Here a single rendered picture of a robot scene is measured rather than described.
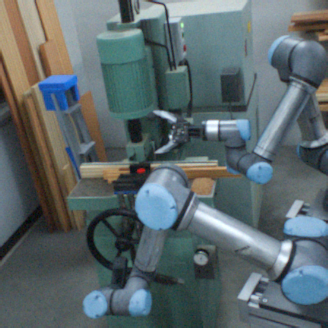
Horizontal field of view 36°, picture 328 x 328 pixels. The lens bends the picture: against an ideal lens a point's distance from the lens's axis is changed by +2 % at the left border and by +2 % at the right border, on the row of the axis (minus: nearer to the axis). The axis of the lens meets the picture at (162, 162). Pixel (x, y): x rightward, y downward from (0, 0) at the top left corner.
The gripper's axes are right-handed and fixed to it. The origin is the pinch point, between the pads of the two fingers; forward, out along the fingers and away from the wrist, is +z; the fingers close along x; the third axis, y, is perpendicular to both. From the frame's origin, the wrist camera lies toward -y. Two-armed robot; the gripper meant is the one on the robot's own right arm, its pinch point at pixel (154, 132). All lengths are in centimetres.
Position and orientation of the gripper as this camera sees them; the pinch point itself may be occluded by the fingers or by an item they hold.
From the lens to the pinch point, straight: 184.3
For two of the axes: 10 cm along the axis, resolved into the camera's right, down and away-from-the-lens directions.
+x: 0.4, 9.9, 1.4
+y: -2.4, 1.4, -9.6
